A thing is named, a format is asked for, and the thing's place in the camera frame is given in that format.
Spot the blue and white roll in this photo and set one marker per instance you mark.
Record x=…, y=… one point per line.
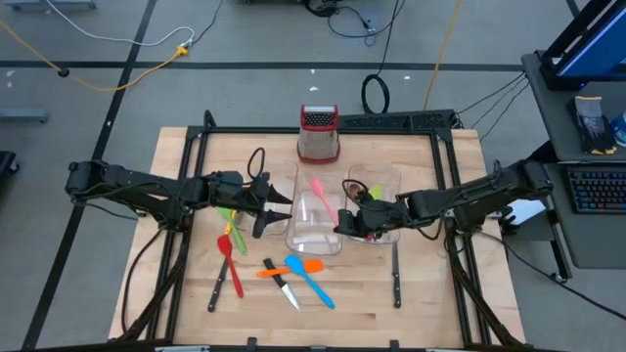
x=620, y=128

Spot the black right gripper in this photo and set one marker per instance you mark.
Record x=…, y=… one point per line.
x=376, y=217

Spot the black chair base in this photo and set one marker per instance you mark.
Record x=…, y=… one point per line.
x=7, y=163

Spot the grey work gloves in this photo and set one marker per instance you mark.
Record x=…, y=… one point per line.
x=592, y=124

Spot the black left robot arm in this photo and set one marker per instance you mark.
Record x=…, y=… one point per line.
x=142, y=188

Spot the white paper sheet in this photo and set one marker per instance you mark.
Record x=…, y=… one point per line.
x=527, y=211

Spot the red and metal box grater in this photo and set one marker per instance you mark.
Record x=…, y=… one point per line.
x=318, y=142

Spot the green silicone spatula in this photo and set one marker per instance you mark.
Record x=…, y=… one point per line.
x=237, y=237

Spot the black computer monitor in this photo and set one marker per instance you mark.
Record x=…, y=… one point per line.
x=592, y=49

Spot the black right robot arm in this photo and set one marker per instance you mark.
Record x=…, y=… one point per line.
x=479, y=193

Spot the orange silicone spatula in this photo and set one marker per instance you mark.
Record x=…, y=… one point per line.
x=313, y=265

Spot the red silicone spatula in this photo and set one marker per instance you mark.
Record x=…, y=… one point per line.
x=225, y=244

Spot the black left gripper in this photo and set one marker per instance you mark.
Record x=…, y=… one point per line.
x=235, y=190

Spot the brown wooden spoon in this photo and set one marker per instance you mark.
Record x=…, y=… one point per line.
x=354, y=188

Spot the black aluminium table frame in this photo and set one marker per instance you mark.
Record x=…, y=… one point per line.
x=244, y=130

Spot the black floor puck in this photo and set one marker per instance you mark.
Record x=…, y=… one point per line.
x=62, y=73

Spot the clear plastic bin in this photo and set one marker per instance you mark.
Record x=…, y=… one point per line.
x=389, y=176
x=286, y=171
x=313, y=234

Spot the grey floor stand base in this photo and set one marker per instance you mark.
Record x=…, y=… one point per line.
x=24, y=116

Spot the grey equipment cart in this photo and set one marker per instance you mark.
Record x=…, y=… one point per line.
x=548, y=112

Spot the blue silicone spatula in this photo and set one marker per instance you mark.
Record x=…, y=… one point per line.
x=295, y=263

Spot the black backlit keyboard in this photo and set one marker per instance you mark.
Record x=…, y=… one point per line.
x=599, y=190

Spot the lime green silicone spoon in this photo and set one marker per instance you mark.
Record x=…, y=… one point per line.
x=376, y=191

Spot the pink silicone spatula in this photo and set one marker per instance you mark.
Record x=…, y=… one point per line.
x=318, y=188

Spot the black steak knife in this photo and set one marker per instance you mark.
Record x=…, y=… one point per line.
x=396, y=288
x=217, y=288

